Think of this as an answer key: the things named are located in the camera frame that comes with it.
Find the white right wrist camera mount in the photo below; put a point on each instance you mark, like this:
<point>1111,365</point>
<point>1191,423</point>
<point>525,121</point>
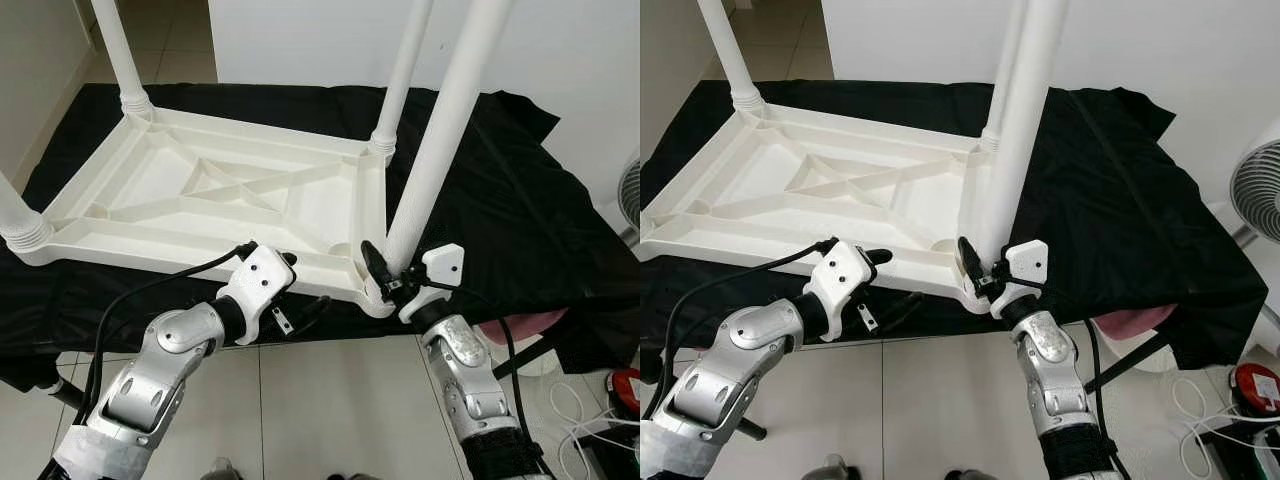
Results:
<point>445,265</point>
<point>1030,260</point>

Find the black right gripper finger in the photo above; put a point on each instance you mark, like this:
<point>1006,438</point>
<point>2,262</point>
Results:
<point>373,263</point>
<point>969,259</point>

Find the white floor fan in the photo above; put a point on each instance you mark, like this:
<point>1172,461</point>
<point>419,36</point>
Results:
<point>630,195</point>
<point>1260,190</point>

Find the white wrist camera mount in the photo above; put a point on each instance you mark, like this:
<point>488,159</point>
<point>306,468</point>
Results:
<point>845,270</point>
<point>260,275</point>
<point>1030,260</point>
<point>445,265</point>

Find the white plastic table leg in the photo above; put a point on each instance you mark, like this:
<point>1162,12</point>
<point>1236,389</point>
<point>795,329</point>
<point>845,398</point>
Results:
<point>450,120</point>
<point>405,70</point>
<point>725,50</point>
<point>1030,120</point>
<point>1008,50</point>
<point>20,220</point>
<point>115,50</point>

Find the pink stool seat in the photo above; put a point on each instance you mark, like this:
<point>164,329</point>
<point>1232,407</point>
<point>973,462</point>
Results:
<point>1140,320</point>
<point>525,325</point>

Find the grey left robot foot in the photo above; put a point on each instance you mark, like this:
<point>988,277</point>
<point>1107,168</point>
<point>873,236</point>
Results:
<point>830,470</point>
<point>222,470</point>

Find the red round floor device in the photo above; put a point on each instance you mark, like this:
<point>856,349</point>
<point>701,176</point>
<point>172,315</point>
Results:
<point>1258,388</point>
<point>622,390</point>

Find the black table cloth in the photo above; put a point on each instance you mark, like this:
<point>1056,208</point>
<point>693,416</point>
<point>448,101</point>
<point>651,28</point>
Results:
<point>1130,200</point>
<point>520,200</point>

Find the grey right robot foot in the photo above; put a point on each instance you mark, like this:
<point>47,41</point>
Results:
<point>970,475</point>
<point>352,476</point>

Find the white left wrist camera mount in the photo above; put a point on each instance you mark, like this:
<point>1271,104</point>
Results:
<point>845,270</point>
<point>260,275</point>

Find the black metal floor rack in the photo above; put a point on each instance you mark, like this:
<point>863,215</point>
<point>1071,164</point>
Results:
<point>1245,455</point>
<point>610,455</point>

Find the grey robot foot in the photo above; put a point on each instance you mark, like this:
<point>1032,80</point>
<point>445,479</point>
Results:
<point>222,470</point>
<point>970,475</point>
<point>830,470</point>
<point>352,476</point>

